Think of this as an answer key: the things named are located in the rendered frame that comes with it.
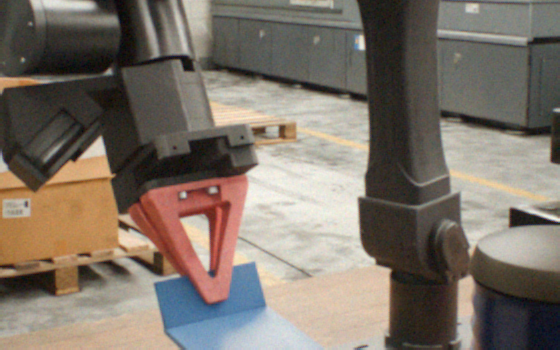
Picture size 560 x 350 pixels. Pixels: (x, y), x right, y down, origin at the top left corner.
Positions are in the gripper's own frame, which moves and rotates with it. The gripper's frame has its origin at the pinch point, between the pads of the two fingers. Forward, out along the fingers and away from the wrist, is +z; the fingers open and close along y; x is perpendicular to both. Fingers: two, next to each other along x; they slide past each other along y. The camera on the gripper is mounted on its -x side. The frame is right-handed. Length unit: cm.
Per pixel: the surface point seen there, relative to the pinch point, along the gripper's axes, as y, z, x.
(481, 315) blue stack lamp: 42.2, 5.3, -12.3
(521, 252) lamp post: 43.1, 4.3, -11.6
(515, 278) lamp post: 43.4, 4.8, -12.2
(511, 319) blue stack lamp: 43.0, 5.6, -12.2
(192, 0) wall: -957, -415, 474
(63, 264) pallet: -326, -50, 81
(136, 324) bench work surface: -39.2, -1.7, 7.8
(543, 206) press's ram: 22.8, 1.6, 7.6
